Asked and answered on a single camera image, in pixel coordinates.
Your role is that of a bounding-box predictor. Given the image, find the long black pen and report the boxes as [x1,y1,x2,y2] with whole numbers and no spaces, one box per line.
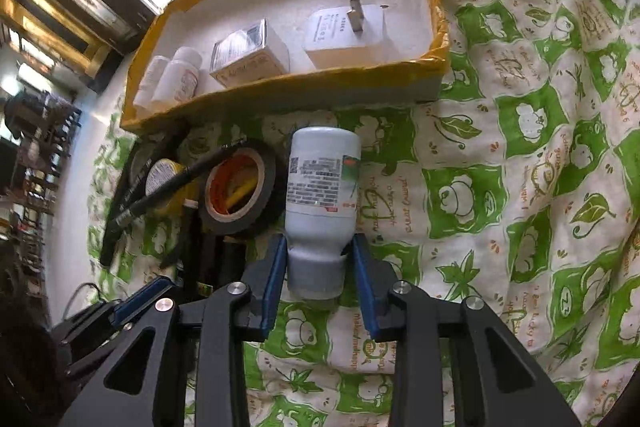
[99,124,193,269]

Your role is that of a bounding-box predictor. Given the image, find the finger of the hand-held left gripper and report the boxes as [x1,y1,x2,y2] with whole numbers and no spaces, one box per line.
[111,277,177,329]

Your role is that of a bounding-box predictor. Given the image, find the small white bottle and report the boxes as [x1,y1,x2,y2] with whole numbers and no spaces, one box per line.
[134,55,171,108]
[152,47,202,105]

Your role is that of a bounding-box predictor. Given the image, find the small white barcode box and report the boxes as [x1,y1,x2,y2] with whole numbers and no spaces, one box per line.
[209,19,291,88]

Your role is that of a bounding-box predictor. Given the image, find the white power adapter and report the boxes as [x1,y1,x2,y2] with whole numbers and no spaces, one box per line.
[302,0,396,70]

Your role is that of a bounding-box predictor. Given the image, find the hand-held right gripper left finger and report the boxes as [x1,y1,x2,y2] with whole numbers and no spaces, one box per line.
[60,234,290,427]

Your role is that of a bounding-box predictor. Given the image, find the black tape roll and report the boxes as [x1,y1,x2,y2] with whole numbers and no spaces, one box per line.
[198,137,289,239]

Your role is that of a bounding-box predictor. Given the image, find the large white green-label bottle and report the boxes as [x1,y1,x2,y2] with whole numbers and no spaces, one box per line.
[283,126,362,304]

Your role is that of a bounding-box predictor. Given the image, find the small yellow jar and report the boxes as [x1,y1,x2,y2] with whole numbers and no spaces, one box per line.
[144,158,202,214]

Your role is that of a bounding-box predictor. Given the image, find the yellow framed glass door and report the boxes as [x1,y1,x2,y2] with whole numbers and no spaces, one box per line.
[0,0,113,92]

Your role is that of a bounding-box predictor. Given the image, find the dark wooden chair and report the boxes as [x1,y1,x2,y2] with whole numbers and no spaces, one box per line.
[0,92,83,248]

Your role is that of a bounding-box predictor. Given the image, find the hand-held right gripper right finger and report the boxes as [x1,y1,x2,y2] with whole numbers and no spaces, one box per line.
[351,234,583,427]

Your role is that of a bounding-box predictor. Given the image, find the green printed blanket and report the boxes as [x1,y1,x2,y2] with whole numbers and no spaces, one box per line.
[85,0,640,427]

